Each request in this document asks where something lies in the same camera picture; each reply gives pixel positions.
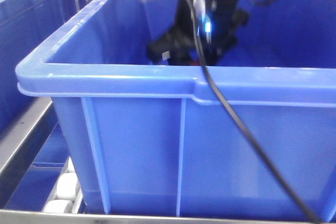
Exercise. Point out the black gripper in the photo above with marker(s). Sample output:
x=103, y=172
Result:
x=213, y=22

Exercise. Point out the large blue bin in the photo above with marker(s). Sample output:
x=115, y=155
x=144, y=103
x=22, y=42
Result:
x=148, y=138

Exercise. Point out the blue bin at left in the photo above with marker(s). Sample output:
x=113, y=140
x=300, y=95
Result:
x=24, y=25

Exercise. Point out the steel rack front rail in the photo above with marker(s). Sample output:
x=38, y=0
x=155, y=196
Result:
x=15, y=216

